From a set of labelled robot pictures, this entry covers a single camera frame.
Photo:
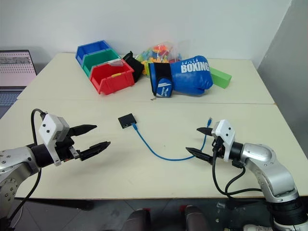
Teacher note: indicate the green rectangular block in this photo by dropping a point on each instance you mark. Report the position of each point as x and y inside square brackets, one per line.
[221, 78]

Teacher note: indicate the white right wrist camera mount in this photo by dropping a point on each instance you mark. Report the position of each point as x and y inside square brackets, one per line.
[225, 131]

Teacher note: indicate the black square network box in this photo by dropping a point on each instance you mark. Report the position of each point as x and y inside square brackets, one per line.
[126, 120]

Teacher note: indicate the dark rounded shape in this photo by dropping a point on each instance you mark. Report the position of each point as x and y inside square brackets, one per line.
[139, 220]
[196, 219]

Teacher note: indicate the green plastic storage bin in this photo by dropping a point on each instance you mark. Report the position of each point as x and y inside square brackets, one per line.
[101, 56]

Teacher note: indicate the small yellow piece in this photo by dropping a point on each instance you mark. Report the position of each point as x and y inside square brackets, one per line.
[116, 75]

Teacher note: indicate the open laptop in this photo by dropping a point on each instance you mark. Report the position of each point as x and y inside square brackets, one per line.
[14, 69]

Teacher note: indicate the blue plastic storage bin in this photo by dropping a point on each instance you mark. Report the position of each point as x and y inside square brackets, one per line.
[90, 48]

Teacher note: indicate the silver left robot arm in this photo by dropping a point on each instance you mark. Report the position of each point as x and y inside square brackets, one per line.
[14, 158]

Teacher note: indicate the blue boxing glove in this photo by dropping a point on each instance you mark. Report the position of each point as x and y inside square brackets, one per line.
[190, 79]

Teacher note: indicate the black storage bin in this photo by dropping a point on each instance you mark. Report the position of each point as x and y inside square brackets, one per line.
[134, 66]

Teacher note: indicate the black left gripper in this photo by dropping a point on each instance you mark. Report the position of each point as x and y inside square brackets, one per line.
[66, 149]

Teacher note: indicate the red plastic storage bin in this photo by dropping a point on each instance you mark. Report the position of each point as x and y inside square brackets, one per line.
[115, 83]

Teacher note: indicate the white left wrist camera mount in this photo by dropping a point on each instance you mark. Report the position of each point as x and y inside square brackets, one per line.
[49, 127]

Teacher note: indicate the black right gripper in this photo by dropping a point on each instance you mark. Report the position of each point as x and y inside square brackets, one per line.
[218, 145]

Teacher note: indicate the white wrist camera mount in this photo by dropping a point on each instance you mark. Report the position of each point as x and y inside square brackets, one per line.
[49, 127]
[225, 131]

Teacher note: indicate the bag of colourful toys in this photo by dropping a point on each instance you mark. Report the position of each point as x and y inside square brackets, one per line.
[158, 53]

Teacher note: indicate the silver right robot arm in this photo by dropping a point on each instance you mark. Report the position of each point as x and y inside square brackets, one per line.
[264, 156]

